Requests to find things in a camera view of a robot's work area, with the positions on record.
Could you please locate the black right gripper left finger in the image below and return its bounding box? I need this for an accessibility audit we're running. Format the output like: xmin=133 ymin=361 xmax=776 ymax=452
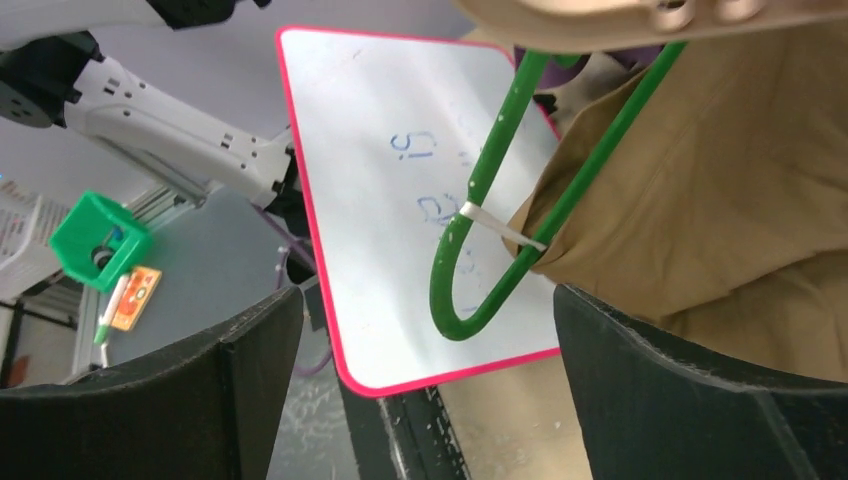
xmin=1 ymin=288 xmax=304 ymax=479

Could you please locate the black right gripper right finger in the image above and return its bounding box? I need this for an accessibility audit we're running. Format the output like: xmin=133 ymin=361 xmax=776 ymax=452
xmin=553 ymin=285 xmax=847 ymax=479

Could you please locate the tan garment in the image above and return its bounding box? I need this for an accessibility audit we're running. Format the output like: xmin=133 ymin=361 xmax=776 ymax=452
xmin=534 ymin=20 xmax=847 ymax=382

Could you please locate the green plastic hanger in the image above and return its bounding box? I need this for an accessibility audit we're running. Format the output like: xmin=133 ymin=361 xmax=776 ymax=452
xmin=428 ymin=40 xmax=689 ymax=343

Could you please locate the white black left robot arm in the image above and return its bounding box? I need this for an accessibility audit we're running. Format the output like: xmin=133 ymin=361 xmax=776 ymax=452
xmin=1 ymin=1 xmax=308 ymax=240

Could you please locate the orange card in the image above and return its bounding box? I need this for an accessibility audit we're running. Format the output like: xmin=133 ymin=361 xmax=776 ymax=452
xmin=110 ymin=266 xmax=163 ymax=331

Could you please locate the white green pen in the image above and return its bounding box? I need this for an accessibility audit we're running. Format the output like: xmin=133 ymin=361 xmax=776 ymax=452
xmin=93 ymin=273 xmax=131 ymax=345

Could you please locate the green plastic cube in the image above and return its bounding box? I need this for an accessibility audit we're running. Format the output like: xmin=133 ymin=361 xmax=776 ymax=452
xmin=49 ymin=191 xmax=153 ymax=292

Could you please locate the pink-framed whiteboard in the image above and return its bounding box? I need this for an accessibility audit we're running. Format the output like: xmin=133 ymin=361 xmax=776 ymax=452
xmin=277 ymin=26 xmax=558 ymax=397

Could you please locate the purple garment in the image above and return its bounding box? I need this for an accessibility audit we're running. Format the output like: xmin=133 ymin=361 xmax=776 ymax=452
xmin=510 ymin=45 xmax=665 ymax=91

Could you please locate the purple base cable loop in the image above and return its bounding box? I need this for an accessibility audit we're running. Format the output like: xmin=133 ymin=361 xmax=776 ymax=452
xmin=254 ymin=205 xmax=333 ymax=379

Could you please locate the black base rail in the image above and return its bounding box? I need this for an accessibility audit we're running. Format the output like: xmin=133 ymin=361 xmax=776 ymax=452
xmin=339 ymin=385 xmax=472 ymax=480

